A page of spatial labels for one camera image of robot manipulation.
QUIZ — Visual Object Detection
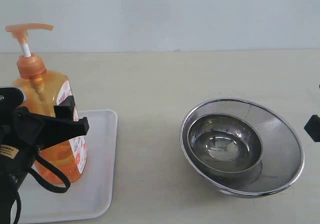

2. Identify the black camera cable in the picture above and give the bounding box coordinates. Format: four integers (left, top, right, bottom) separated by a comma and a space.
9, 146, 72, 224

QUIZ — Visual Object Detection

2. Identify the stainless steel mesh colander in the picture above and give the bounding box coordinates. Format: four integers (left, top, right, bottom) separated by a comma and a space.
179, 98, 305, 198

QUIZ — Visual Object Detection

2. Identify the white rectangular plastic tray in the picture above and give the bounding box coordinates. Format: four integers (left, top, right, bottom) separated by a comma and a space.
19, 109, 118, 223

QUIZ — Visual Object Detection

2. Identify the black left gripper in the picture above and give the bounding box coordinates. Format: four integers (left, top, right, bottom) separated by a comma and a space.
0, 95, 90, 163

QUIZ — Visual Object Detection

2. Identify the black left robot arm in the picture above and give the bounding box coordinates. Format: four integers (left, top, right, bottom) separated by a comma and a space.
0, 96, 89, 223

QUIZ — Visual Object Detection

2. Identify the stainless steel bowl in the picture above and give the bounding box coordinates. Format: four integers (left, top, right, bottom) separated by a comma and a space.
186, 113, 263, 179

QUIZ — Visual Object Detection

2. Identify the orange dish soap pump bottle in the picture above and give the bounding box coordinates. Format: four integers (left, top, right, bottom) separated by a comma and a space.
5, 23, 88, 182

